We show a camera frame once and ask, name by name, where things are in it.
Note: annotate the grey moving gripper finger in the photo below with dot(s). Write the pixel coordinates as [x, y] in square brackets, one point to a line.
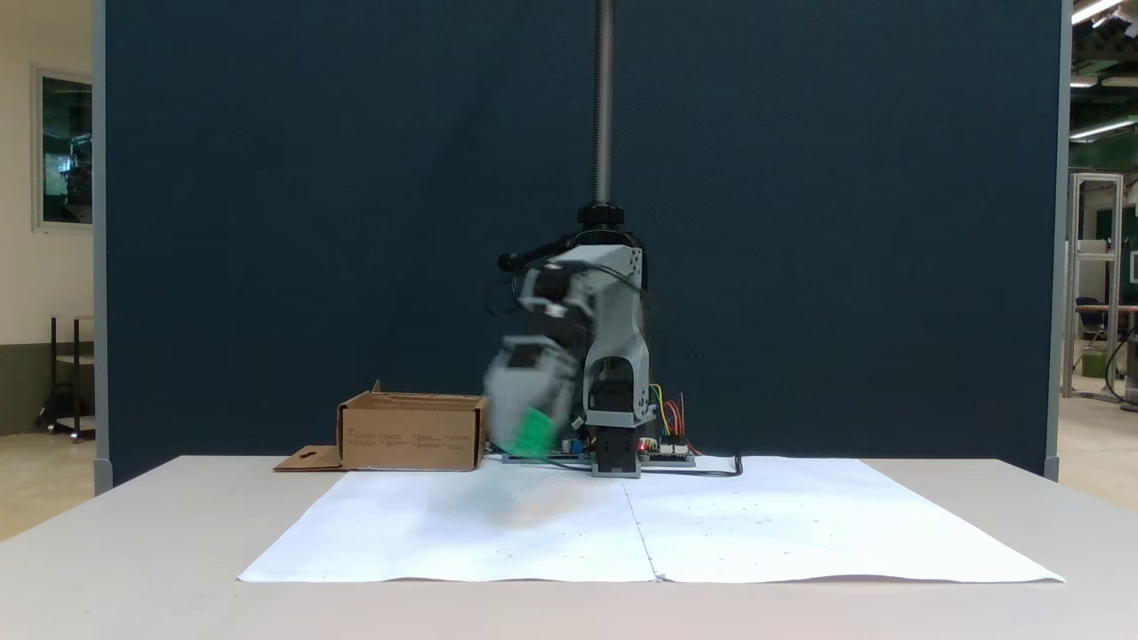
[562, 404]

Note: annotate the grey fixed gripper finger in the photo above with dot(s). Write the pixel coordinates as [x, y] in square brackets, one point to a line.
[504, 409]

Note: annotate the green dice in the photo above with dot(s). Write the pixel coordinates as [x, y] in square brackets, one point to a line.
[536, 434]

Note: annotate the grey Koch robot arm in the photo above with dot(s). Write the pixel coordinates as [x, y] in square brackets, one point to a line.
[618, 320]

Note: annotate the green bin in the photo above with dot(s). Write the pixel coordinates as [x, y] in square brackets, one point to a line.
[1094, 363]

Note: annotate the blue circuit board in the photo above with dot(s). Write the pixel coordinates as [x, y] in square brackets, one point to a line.
[569, 452]

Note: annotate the brown cardboard box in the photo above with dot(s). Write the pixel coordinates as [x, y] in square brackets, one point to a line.
[409, 436]

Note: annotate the white paper sheet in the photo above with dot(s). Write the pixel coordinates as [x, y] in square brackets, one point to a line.
[756, 533]

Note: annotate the dark blue partition panel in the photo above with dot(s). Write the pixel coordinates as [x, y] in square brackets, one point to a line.
[311, 222]

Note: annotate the black shelf cart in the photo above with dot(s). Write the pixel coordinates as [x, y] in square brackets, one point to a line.
[76, 373]

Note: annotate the white framed window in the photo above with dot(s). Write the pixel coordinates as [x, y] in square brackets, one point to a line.
[67, 147]

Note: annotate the blue chair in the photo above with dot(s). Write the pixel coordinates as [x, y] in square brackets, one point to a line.
[1089, 316]

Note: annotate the black camera stand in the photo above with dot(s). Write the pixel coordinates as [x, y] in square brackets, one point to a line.
[604, 107]

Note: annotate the aluminium frame rack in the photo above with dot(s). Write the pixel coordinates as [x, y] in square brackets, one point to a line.
[1098, 222]

